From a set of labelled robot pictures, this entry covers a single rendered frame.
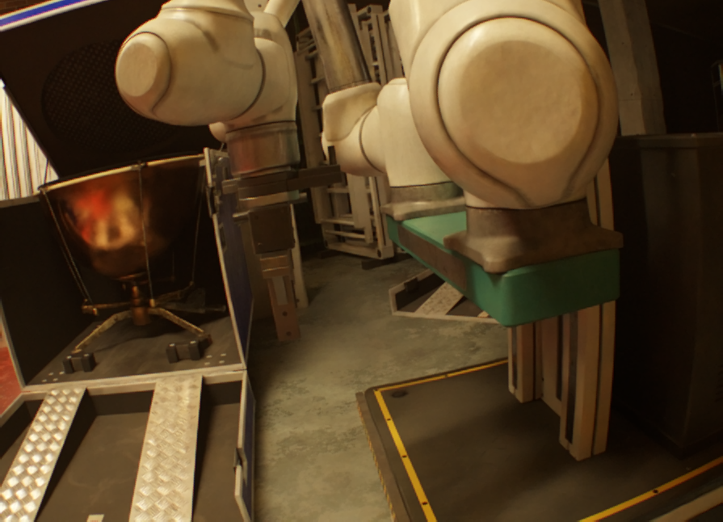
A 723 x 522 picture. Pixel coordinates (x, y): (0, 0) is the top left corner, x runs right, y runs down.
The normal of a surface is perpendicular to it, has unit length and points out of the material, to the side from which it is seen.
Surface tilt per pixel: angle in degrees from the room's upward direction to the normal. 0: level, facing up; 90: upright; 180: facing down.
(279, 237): 90
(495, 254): 12
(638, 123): 90
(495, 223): 85
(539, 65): 99
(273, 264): 90
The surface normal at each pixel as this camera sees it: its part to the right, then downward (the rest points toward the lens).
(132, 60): -0.30, 0.36
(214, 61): 0.93, 0.09
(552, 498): -0.14, -0.97
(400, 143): -0.63, 0.23
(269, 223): 0.14, 0.16
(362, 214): 0.47, 0.09
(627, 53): -0.86, 0.21
